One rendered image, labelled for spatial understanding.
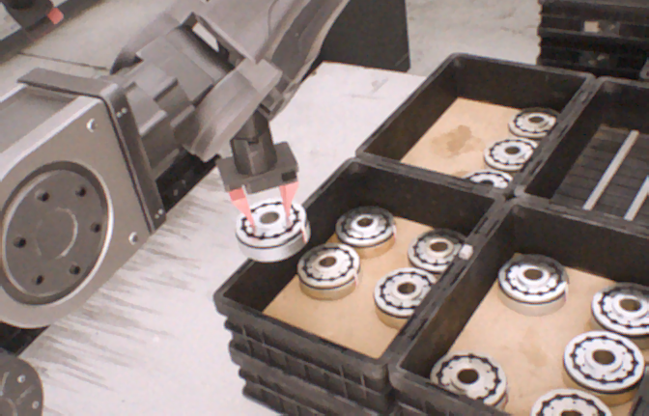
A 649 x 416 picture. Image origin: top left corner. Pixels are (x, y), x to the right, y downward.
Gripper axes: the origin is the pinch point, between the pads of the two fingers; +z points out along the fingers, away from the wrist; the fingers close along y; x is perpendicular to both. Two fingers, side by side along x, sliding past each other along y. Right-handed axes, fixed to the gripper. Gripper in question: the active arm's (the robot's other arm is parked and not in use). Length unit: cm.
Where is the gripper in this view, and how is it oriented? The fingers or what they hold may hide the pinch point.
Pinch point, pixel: (268, 215)
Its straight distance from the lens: 116.5
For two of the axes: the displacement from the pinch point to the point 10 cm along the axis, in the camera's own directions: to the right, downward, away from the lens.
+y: -9.5, 2.8, -1.4
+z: 1.5, 7.9, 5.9
